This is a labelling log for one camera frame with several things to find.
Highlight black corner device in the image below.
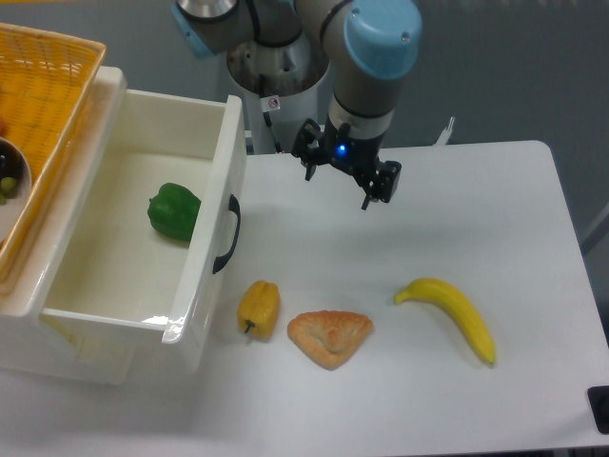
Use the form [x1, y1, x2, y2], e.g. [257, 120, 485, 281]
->
[587, 386, 609, 435]

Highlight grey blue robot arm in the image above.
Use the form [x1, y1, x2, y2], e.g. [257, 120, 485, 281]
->
[171, 1, 422, 203]

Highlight yellow banana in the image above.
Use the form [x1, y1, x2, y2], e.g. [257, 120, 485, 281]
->
[393, 277, 497, 366]

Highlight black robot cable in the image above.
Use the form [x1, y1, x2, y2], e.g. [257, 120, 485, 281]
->
[258, 74, 285, 154]

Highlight black drawer handle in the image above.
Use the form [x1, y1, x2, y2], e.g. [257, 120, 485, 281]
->
[212, 194, 242, 274]

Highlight white top drawer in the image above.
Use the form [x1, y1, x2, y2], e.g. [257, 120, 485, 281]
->
[43, 90, 246, 372]

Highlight white drawer cabinet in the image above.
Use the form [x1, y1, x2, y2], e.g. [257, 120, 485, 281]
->
[1, 67, 134, 385]

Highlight orange pastry bread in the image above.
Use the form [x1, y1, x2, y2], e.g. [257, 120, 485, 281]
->
[287, 310, 374, 370]

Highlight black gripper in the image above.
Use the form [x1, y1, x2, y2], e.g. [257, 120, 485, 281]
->
[291, 118, 402, 210]

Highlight green bell pepper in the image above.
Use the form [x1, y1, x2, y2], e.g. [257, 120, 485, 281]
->
[147, 183, 202, 242]

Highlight yellow woven basket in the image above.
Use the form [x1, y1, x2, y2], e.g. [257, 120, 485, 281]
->
[1, 23, 106, 279]

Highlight yellow bell pepper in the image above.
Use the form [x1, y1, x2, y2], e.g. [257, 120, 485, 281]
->
[237, 280, 281, 340]

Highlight white bowl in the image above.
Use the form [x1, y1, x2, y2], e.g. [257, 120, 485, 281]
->
[0, 137, 32, 242]

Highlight green grapes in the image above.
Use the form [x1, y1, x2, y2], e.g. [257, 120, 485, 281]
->
[0, 176, 17, 205]

